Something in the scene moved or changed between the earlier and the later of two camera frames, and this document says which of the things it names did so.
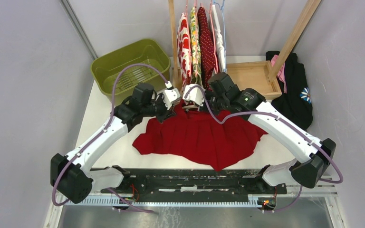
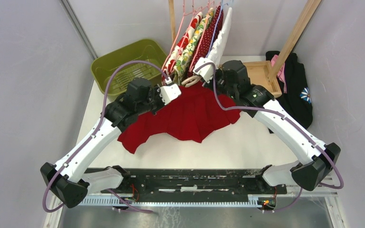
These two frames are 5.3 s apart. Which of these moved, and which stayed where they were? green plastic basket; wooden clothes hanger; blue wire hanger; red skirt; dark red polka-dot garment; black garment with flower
Moved: dark red polka-dot garment; blue wire hanger; wooden clothes hanger; red skirt
Stayed: green plastic basket; black garment with flower
